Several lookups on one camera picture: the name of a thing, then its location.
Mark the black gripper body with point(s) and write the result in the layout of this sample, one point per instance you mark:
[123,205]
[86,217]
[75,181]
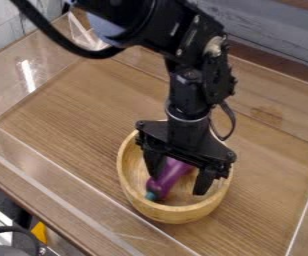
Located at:
[186,138]

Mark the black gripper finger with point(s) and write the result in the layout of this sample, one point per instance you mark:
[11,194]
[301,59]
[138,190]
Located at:
[155,161]
[203,181]

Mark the purple toy eggplant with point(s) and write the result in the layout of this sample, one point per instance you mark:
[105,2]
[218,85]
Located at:
[159,185]

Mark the brown wooden bowl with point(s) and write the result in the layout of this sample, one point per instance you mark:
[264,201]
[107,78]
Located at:
[181,207]

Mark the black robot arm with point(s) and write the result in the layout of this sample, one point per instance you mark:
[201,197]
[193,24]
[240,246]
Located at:
[190,39]

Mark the yellow label on equipment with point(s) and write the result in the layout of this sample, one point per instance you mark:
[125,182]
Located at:
[39,231]

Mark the clear acrylic tray wall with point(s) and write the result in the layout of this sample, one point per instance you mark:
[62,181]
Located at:
[89,218]

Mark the clear acrylic corner bracket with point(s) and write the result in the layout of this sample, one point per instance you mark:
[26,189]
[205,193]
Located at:
[85,37]

